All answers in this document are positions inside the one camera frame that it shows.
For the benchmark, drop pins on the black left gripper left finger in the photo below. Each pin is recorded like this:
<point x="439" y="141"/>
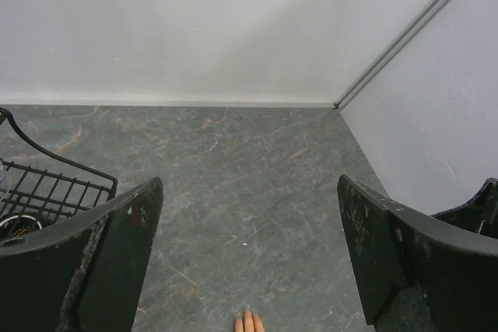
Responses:
<point x="84" y="273"/>

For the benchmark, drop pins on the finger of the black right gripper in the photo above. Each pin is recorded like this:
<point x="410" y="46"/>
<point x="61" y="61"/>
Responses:
<point x="479" y="214"/>

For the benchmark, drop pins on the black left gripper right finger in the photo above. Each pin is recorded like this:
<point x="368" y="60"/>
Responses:
<point x="414" y="272"/>

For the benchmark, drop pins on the mannequin hand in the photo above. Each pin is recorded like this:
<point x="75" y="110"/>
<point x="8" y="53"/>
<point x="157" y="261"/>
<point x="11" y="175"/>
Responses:
<point x="250" y="322"/>

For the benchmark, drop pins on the black round jar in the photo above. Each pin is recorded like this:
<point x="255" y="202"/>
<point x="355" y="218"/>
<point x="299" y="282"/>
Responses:
<point x="15" y="224"/>

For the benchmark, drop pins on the black wire basket rack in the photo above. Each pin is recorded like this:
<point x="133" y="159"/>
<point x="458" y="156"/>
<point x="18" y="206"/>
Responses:
<point x="39" y="176"/>

